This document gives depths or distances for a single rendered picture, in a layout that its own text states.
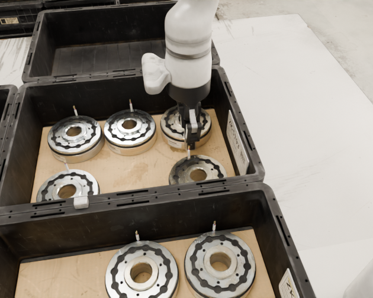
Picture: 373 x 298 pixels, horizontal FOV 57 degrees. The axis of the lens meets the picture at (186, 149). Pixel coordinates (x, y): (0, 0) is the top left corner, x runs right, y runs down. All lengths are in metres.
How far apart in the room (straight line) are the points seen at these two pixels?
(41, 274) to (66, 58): 0.58
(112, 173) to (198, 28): 0.31
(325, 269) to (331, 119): 0.43
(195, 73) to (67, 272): 0.36
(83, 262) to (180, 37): 0.36
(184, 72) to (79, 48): 0.52
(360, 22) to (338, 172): 2.39
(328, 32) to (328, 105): 1.92
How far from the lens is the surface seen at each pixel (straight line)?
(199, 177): 0.62
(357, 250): 0.78
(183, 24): 0.50
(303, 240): 0.75
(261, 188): 0.51
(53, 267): 0.58
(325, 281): 0.72
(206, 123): 0.69
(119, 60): 0.94
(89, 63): 0.94
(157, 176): 0.64
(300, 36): 1.34
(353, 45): 2.85
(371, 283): 0.61
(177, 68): 0.54
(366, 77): 2.54
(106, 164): 0.67
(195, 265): 0.52
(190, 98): 0.57
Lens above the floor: 1.34
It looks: 48 degrees down
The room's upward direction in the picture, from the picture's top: straight up
